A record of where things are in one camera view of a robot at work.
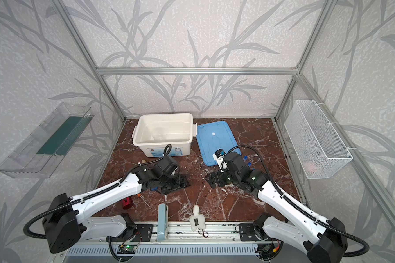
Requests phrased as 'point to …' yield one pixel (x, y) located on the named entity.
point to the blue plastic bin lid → (213, 136)
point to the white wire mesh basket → (319, 149)
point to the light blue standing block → (162, 222)
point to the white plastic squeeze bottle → (197, 221)
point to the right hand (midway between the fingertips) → (213, 169)
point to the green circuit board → (127, 249)
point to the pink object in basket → (310, 166)
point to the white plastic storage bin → (153, 132)
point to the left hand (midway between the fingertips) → (187, 183)
